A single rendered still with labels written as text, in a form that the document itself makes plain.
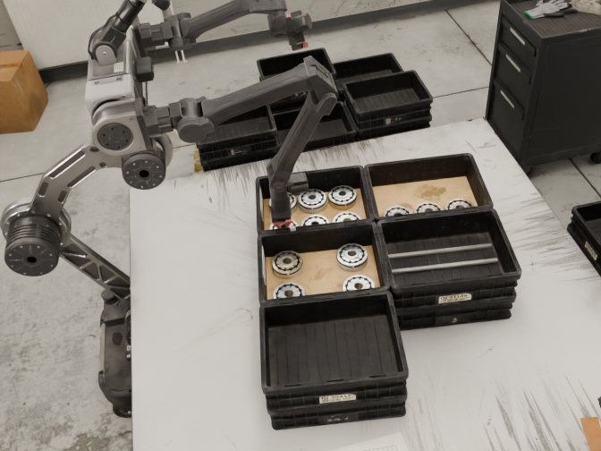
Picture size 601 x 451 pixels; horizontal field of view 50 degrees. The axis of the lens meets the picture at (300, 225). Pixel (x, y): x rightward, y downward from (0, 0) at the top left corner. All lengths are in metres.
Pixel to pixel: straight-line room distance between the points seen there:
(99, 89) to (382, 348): 1.09
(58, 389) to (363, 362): 1.66
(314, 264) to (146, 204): 0.87
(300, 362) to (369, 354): 0.21
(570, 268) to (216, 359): 1.24
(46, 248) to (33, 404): 1.00
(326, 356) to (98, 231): 2.12
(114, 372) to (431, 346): 1.33
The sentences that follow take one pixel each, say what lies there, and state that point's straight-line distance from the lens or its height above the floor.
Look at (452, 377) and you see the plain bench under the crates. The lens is 2.05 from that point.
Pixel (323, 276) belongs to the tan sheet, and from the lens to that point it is 2.12.
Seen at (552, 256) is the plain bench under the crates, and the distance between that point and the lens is 2.43.
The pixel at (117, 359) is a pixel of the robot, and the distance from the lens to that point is 2.83.
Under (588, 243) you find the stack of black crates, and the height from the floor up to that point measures 0.31.
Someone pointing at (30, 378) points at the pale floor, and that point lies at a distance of 3.25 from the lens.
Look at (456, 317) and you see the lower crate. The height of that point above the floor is 0.75.
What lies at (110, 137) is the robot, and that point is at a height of 1.45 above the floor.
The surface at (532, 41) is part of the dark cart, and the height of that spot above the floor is 0.84.
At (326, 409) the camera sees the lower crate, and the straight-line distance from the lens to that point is 1.87.
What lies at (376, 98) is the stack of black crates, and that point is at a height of 0.49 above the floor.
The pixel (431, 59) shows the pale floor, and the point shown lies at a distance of 4.82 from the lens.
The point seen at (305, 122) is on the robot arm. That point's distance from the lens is 1.86.
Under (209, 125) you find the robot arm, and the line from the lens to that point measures 1.77.
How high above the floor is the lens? 2.43
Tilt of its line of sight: 44 degrees down
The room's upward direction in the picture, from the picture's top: 7 degrees counter-clockwise
